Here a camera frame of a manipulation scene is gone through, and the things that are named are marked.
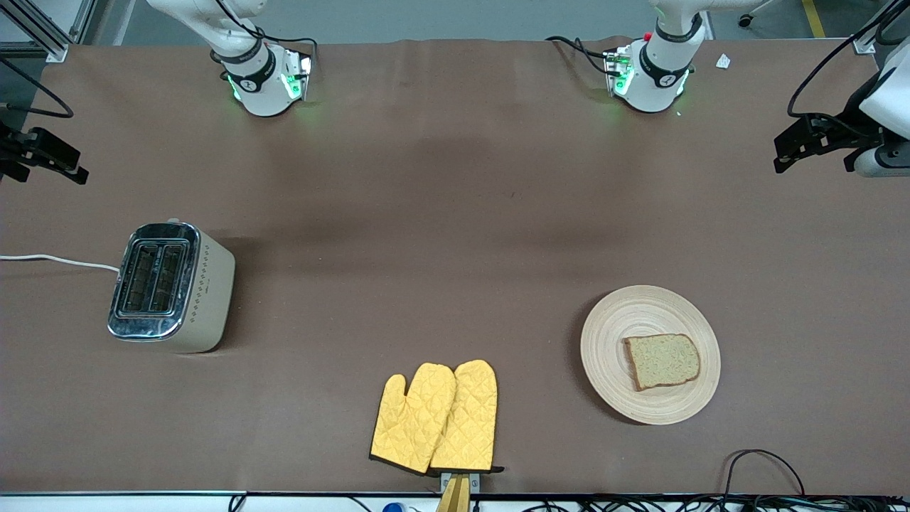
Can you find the round wooden plate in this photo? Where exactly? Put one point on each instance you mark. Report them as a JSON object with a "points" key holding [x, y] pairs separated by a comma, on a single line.
{"points": [[640, 313]]}

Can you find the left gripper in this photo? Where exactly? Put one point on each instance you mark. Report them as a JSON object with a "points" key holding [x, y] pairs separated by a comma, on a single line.
{"points": [[848, 125]]}

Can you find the chair leg with caster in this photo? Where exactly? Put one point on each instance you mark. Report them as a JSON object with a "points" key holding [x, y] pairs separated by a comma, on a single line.
{"points": [[746, 20]]}

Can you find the aluminium frame profile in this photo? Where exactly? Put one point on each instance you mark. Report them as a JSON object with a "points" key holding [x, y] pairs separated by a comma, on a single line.
{"points": [[869, 43], [43, 39]]}

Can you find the brown table cover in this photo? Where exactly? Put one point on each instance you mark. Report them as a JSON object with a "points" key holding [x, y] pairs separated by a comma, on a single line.
{"points": [[498, 142]]}

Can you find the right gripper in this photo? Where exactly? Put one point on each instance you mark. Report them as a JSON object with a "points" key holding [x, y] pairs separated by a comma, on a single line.
{"points": [[10, 148]]}

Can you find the wooden stick with metal bracket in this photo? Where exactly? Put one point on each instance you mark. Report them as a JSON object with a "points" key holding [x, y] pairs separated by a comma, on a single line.
{"points": [[455, 498]]}

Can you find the small white paper scrap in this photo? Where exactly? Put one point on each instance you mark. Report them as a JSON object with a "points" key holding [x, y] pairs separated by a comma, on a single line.
{"points": [[723, 61]]}

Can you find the base connector plate green light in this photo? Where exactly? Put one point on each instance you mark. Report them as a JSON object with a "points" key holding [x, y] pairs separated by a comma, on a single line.
{"points": [[297, 75], [618, 71]]}

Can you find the brown bread slice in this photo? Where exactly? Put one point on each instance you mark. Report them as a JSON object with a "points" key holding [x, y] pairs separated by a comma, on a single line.
{"points": [[665, 361]]}

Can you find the yellow quilted oven mitt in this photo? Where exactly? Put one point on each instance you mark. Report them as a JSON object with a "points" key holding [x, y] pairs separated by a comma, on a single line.
{"points": [[416, 419], [473, 412]]}

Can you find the cream and chrome toaster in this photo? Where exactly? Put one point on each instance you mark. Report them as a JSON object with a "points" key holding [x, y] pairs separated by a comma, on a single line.
{"points": [[206, 299]]}

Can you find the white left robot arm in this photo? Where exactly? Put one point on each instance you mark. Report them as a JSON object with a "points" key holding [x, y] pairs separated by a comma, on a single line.
{"points": [[661, 85]]}

